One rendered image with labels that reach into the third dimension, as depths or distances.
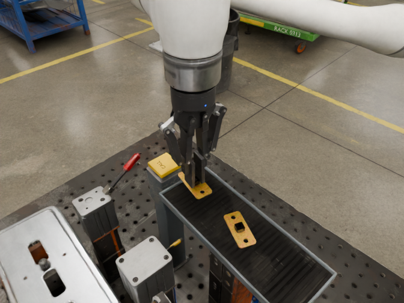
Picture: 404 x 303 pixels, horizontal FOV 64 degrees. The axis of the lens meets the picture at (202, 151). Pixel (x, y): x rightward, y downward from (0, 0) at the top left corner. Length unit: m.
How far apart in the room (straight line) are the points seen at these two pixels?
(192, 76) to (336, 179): 2.15
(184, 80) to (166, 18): 0.09
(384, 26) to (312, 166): 1.94
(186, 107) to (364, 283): 0.92
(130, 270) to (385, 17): 0.69
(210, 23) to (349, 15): 0.31
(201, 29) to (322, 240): 0.99
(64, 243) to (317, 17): 0.77
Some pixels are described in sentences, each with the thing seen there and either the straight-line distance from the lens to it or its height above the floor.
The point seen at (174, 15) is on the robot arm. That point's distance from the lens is 0.45.
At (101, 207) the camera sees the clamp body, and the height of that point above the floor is 1.05.
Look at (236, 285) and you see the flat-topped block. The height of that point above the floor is 1.04.
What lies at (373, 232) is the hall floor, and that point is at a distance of 2.33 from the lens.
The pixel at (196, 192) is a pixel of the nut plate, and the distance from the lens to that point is 0.67.
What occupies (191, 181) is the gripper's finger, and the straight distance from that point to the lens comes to 0.66.
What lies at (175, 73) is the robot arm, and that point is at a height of 1.49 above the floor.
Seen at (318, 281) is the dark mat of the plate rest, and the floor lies 1.16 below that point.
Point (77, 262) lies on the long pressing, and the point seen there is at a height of 1.00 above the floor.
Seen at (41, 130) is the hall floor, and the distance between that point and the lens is 3.09.
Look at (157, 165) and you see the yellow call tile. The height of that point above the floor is 1.16.
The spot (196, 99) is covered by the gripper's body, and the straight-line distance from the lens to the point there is 0.51.
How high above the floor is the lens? 1.73
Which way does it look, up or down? 42 degrees down
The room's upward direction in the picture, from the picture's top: straight up
